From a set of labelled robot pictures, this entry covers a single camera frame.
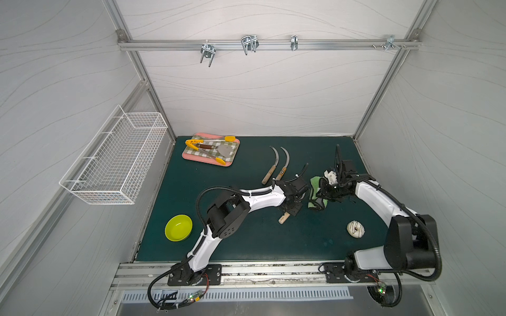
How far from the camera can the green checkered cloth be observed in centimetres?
113

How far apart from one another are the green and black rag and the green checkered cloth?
469 mm

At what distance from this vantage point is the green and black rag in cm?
83

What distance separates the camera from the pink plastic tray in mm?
1113

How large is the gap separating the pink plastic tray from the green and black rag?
464 mm
